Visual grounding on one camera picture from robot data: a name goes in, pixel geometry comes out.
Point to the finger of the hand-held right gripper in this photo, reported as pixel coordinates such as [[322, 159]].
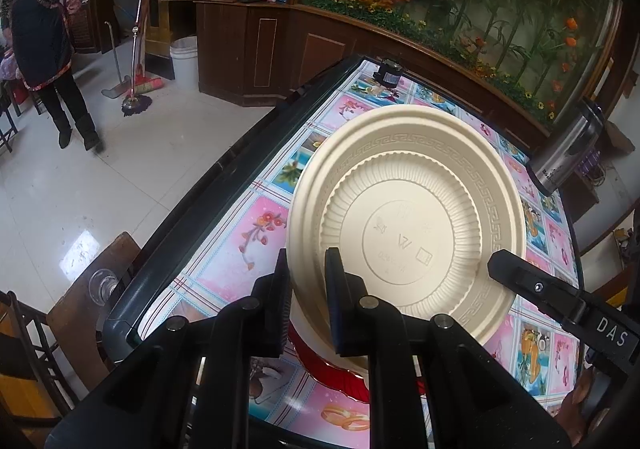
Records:
[[530, 285]]

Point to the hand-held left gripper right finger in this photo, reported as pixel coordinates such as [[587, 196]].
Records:
[[334, 319]]

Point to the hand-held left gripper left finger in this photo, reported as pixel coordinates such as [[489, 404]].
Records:
[[277, 309]]

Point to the red scalloped glass plate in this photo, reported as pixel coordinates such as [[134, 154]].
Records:
[[345, 381]]

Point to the beige ribbed plastic bowl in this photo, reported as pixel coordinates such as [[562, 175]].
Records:
[[400, 209]]

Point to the person's right hand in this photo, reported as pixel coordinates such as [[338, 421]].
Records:
[[572, 409]]

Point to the fruit print tablecloth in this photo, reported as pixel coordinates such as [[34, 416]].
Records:
[[235, 254]]

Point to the black framed table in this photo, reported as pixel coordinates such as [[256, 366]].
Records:
[[210, 199]]

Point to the stainless steel thermos jug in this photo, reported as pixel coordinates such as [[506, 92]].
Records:
[[570, 154]]

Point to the clear glass object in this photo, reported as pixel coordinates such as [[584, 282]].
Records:
[[102, 286]]

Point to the brown wooden chair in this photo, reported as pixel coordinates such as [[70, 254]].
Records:
[[95, 324]]

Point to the mop with metal pole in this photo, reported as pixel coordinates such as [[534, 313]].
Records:
[[134, 104]]

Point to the small black jar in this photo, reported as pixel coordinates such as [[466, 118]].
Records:
[[390, 73]]

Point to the dark wooden cabinet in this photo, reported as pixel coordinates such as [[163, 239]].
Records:
[[260, 54]]

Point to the red broom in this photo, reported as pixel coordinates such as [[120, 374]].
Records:
[[147, 85]]

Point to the dark wooden chair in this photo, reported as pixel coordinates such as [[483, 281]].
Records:
[[20, 359]]

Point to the white plastic bucket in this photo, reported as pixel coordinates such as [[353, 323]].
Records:
[[183, 60]]

